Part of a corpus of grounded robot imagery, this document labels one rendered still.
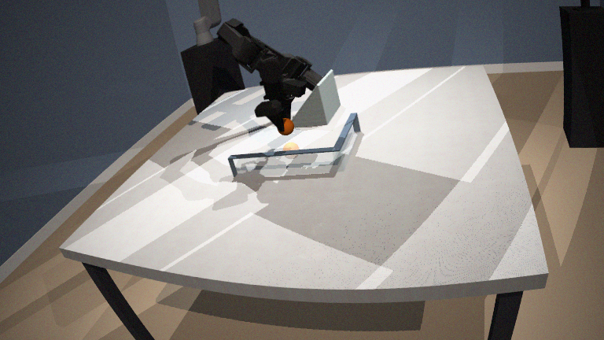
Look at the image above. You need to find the clear low l-shaped wall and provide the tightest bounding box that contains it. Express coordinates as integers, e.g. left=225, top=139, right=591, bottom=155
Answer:
left=230, top=114, right=360, bottom=177

